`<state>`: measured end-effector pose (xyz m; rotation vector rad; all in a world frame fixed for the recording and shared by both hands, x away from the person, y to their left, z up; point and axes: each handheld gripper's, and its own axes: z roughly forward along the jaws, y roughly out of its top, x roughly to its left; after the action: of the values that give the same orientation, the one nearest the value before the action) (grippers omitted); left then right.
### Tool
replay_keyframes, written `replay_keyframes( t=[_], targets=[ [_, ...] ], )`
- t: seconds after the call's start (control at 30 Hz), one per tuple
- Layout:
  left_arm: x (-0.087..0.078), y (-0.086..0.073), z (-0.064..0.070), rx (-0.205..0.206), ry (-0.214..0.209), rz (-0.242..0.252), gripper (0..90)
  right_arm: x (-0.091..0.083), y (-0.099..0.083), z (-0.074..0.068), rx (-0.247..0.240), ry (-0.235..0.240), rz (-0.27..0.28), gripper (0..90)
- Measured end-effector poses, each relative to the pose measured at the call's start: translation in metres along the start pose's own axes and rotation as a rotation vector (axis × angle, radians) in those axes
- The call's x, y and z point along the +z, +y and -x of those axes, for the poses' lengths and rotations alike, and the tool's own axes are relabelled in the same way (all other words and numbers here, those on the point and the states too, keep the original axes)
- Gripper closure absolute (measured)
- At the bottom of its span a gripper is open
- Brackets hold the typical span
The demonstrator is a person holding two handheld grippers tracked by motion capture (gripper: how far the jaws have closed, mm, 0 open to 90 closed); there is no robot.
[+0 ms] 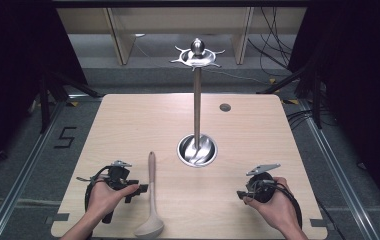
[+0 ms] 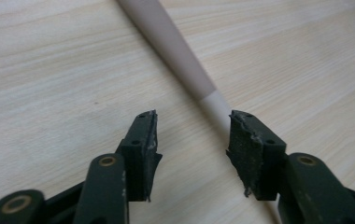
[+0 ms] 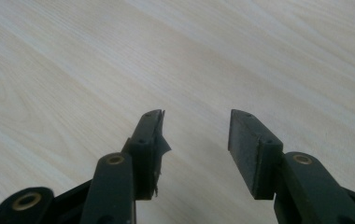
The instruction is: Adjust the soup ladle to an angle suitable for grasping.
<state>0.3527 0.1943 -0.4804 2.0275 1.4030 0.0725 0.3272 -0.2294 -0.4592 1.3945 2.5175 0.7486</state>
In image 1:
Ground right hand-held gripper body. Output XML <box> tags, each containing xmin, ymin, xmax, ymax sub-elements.
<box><xmin>245</xmin><ymin>162</ymin><xmax>282</xmax><ymax>204</ymax></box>

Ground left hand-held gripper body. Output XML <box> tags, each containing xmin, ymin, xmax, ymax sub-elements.
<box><xmin>101</xmin><ymin>160</ymin><xmax>134</xmax><ymax>225</ymax></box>

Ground beige ladle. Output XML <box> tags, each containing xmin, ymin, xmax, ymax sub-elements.
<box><xmin>133</xmin><ymin>151</ymin><xmax>165</xmax><ymax>240</ymax></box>

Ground person's left hand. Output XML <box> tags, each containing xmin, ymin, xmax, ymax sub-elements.
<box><xmin>87</xmin><ymin>180</ymin><xmax>140</xmax><ymax>222</ymax></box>

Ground person's right hand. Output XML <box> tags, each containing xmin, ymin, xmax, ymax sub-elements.
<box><xmin>243</xmin><ymin>176</ymin><xmax>302</xmax><ymax>231</ymax></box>

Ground black metal stand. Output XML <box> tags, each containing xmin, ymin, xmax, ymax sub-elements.
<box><xmin>38</xmin><ymin>70</ymin><xmax>103</xmax><ymax>135</ymax></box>
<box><xmin>257</xmin><ymin>61</ymin><xmax>324</xmax><ymax>130</ymax></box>

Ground metal utensil hanging stand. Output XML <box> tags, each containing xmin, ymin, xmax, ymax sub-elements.
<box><xmin>169</xmin><ymin>37</ymin><xmax>226</xmax><ymax>168</ymax></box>

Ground dark curtain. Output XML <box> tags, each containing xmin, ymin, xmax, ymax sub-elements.
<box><xmin>287</xmin><ymin>0</ymin><xmax>380</xmax><ymax>214</ymax></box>
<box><xmin>0</xmin><ymin>0</ymin><xmax>89</xmax><ymax>183</ymax></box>

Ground beige wooden shelf unit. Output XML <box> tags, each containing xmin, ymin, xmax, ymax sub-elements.
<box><xmin>56</xmin><ymin>6</ymin><xmax>308</xmax><ymax>66</ymax></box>

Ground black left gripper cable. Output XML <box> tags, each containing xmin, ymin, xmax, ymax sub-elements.
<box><xmin>76</xmin><ymin>165</ymin><xmax>113</xmax><ymax>213</ymax></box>

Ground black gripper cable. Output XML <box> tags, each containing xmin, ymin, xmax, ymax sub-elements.
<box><xmin>260</xmin><ymin>179</ymin><xmax>304</xmax><ymax>231</ymax></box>
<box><xmin>76</xmin><ymin>165</ymin><xmax>113</xmax><ymax>213</ymax></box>

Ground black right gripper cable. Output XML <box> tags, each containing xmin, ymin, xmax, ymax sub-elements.
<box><xmin>260</xmin><ymin>179</ymin><xmax>304</xmax><ymax>231</ymax></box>

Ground black floor cables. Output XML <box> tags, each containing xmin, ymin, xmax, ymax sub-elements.
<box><xmin>285</xmin><ymin>109</ymin><xmax>337</xmax><ymax>131</ymax></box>

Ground metal floor rail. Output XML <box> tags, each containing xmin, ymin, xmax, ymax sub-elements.
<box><xmin>298</xmin><ymin>99</ymin><xmax>380</xmax><ymax>240</ymax></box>
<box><xmin>0</xmin><ymin>99</ymin><xmax>66</xmax><ymax>240</ymax></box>

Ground thin white floor cable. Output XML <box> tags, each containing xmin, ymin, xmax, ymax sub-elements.
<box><xmin>203</xmin><ymin>67</ymin><xmax>270</xmax><ymax>85</ymax></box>

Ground bundle of black cables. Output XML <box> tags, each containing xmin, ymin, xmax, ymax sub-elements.
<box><xmin>247</xmin><ymin>6</ymin><xmax>295</xmax><ymax>69</ymax></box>

